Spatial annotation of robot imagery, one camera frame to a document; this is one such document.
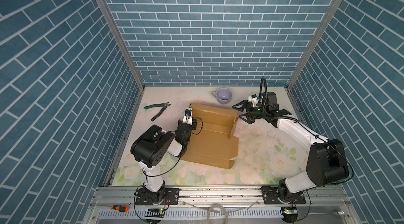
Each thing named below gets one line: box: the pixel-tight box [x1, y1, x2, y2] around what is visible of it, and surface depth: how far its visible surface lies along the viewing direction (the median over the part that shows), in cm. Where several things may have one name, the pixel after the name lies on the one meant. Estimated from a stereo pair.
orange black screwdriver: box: [110, 204, 130, 213], surface depth 71 cm
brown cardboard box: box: [180, 103, 239, 170], surface depth 91 cm
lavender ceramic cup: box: [211, 87, 234, 105], surface depth 111 cm
